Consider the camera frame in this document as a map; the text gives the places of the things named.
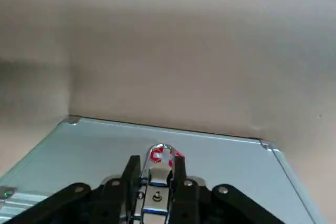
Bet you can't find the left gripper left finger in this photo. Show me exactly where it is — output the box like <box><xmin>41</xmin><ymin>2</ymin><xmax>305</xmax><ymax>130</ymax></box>
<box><xmin>0</xmin><ymin>155</ymin><xmax>143</xmax><ymax>224</ymax></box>

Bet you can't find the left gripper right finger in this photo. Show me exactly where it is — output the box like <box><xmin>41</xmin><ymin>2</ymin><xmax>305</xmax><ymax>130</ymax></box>
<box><xmin>167</xmin><ymin>155</ymin><xmax>286</xmax><ymax>224</ymax></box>

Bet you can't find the silver aluminium medical kit case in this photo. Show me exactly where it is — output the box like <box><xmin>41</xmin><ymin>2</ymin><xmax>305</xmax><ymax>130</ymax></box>
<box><xmin>0</xmin><ymin>115</ymin><xmax>325</xmax><ymax>224</ymax></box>

